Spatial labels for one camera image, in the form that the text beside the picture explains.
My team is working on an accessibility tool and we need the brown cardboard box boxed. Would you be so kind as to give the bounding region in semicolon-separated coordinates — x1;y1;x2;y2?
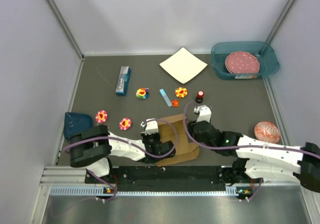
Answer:
156;114;200;167

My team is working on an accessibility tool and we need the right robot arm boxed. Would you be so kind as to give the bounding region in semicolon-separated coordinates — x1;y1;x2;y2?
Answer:
183;120;320;193

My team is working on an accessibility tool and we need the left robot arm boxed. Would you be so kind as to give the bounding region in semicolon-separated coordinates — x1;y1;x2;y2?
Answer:
63;124;176;183

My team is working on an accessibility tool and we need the blue toothpaste box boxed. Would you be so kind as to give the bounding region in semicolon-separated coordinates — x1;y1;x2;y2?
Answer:
115;66;131;97

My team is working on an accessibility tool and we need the red black stamp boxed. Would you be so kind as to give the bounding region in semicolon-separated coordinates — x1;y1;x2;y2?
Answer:
195;90;204;104

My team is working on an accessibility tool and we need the pink plush flower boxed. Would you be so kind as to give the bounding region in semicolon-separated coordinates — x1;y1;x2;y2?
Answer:
119;117;132;131
95;110;108;124

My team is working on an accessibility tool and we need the orange red small toy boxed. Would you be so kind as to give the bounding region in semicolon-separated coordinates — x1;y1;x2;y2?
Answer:
171;99;180;108

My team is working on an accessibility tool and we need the orange plush flower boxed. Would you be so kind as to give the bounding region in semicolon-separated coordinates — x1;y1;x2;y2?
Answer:
175;87;188;98

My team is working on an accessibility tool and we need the light blue stick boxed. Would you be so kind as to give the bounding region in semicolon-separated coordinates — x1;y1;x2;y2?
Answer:
159;88;173;107

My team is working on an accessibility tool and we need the rainbow plush flower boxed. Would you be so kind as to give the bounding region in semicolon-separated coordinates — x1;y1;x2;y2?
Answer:
135;87;149;100

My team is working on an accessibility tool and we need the pink patterned bowl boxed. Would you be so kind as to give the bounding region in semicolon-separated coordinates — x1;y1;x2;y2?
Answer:
254;121;281;144

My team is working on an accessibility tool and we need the white square plate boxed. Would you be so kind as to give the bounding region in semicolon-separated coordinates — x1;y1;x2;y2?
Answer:
159;47;208;84

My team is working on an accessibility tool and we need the pink dotted plate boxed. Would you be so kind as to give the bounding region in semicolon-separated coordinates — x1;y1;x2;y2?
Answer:
224;51;260;74

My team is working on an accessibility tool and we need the dark blue dish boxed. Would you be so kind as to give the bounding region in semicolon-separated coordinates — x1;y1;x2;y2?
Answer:
63;112;93;140

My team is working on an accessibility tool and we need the teal plastic bin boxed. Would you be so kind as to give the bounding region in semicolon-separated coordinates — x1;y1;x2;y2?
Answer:
211;41;280;80

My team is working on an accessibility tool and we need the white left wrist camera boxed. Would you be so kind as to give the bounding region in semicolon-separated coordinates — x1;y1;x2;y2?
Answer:
140;118;159;135

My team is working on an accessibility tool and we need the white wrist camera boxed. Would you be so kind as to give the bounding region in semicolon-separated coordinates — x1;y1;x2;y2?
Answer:
140;118;159;135
193;105;212;123

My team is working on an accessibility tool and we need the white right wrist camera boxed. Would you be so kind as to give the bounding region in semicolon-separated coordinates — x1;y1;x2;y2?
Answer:
193;105;212;123

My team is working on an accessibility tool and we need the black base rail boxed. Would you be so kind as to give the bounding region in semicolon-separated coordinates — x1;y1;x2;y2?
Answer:
84;165;263;192

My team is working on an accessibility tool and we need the white cable duct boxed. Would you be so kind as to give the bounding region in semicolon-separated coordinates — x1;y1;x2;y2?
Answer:
50;186;250;197

